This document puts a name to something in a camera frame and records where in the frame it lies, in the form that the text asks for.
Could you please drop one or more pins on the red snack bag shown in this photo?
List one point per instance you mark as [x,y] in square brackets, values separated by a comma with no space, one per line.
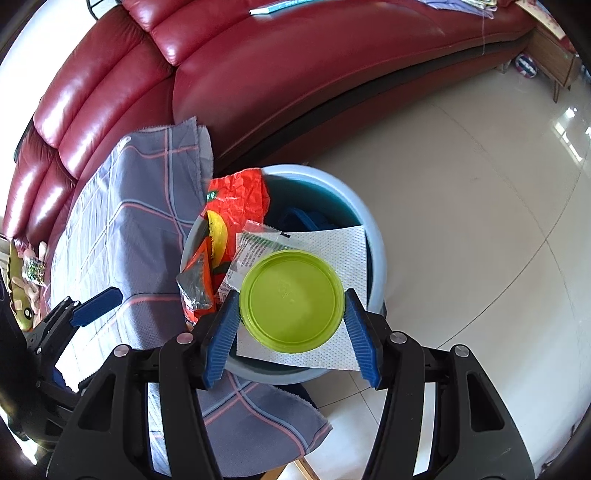
[235,198]

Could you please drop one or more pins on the blue plastic box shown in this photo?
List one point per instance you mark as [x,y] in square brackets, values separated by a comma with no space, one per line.
[300,219]

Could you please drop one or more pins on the white paper towel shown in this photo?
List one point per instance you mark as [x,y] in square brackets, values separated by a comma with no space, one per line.
[341,249]

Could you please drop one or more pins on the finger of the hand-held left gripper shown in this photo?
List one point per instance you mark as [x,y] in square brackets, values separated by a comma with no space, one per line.
[99,302]
[59,379]

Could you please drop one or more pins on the blue plastic basin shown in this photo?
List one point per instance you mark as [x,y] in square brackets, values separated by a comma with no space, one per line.
[323,189]

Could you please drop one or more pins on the green plush toy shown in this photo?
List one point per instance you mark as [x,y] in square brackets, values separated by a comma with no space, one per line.
[21,295]

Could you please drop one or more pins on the teal book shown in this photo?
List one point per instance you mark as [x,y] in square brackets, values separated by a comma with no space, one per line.
[277,7]

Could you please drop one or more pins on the clear jar of beads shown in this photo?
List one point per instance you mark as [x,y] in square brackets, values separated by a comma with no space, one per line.
[33,270]

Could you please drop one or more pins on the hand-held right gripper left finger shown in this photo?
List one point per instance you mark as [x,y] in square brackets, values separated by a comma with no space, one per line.
[220,346]

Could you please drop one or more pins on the blue white ball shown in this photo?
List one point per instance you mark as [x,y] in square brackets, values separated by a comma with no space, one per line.
[525,64]

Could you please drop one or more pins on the blue-grey plaid tablecloth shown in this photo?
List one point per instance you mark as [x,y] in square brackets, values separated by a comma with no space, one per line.
[138,221]

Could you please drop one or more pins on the small green plastic container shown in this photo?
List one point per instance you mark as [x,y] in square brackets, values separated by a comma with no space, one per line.
[291,300]

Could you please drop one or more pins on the wooden table leg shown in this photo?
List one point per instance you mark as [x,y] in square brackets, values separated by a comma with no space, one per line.
[308,468]

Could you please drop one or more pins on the red leather sofa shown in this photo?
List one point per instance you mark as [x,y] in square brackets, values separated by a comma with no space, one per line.
[277,83]

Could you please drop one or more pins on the folded clothes pile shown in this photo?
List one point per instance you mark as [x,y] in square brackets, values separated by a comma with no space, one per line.
[461,3]

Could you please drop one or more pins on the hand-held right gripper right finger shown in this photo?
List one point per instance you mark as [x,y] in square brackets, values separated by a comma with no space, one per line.
[364,344]

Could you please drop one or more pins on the wooden cabinet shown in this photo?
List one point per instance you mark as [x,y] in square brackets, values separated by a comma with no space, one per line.
[549,46]

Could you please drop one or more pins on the pink plush toy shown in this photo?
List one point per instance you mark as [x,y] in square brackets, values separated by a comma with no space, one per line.
[42,251]

